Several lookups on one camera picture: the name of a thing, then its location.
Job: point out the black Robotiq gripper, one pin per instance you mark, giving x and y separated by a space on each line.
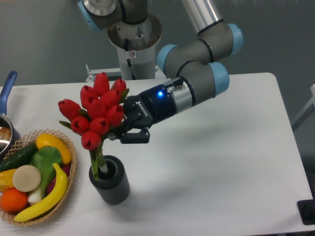
144 110

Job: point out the red tulip bouquet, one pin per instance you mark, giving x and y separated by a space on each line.
98 114

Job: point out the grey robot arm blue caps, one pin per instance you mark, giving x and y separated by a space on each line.
194 71

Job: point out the dark grey ribbed vase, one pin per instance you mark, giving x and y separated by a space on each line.
114 186

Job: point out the red purple vegetable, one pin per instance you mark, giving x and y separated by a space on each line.
66 169

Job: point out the yellow squash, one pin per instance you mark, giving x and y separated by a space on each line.
47 139

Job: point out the green bok choy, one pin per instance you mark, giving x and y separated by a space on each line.
43 160

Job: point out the yellow banana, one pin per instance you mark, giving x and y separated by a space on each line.
49 201

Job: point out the woven wicker basket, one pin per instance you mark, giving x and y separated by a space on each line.
28 140

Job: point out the green cucumber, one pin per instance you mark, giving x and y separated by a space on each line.
21 157

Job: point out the beige round slice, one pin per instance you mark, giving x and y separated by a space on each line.
26 178

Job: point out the yellow bell pepper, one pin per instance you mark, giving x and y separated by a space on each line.
6 180

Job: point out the orange fruit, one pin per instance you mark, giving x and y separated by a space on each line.
13 200

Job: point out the black device at table edge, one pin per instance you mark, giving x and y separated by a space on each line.
307 211

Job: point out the white metal base frame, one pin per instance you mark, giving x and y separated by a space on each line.
111 72

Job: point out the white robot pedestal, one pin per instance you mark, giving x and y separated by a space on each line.
136 47

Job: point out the blue handled saucepan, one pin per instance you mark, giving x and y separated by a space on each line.
8 134

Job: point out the white frame at right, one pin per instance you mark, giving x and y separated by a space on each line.
305 112

